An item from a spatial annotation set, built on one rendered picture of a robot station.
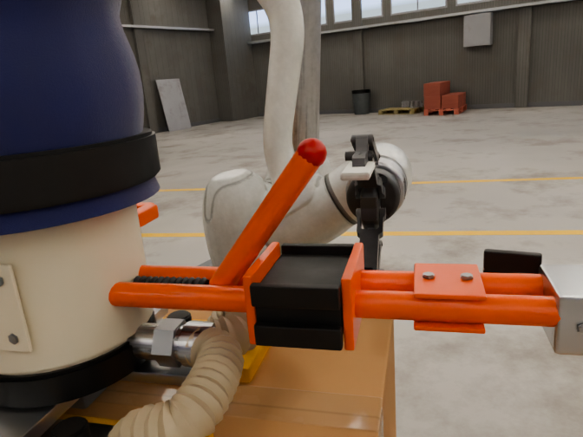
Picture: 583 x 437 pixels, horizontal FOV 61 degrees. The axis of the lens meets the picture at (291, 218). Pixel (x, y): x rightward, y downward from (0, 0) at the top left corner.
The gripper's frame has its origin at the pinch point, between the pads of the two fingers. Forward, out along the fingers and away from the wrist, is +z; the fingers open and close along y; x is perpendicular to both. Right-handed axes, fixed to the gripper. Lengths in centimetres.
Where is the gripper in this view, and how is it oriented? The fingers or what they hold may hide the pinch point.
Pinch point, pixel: (358, 236)
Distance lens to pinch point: 53.8
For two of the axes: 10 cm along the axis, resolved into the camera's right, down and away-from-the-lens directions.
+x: -9.7, 0.1, 2.6
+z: -2.4, 2.9, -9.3
